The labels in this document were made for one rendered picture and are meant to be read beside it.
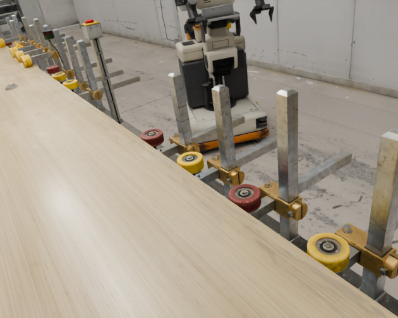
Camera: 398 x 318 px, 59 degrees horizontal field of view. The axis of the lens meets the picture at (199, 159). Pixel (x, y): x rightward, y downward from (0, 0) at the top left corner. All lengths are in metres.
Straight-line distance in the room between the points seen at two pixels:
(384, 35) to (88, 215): 3.28
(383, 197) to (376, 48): 3.16
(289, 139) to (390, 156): 0.24
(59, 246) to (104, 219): 0.12
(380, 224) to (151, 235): 0.48
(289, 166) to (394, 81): 3.01
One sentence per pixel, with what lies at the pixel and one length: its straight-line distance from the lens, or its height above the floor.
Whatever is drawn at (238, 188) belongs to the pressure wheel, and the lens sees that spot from 0.91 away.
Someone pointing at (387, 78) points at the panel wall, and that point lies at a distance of 3.86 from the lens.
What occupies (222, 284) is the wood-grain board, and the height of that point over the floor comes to 0.90.
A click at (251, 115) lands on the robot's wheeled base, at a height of 0.26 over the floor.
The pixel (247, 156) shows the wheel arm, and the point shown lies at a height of 0.83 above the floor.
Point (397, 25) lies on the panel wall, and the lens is 3.72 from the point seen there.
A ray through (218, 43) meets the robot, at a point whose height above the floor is 0.85.
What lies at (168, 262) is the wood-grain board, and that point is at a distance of 0.76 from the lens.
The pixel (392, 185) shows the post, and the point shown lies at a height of 1.03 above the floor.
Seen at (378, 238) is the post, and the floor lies 0.90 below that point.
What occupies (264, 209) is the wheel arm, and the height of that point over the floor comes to 0.84.
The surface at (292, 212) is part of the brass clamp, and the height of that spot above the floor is 0.84.
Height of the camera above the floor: 1.44
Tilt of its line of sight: 30 degrees down
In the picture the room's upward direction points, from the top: 9 degrees counter-clockwise
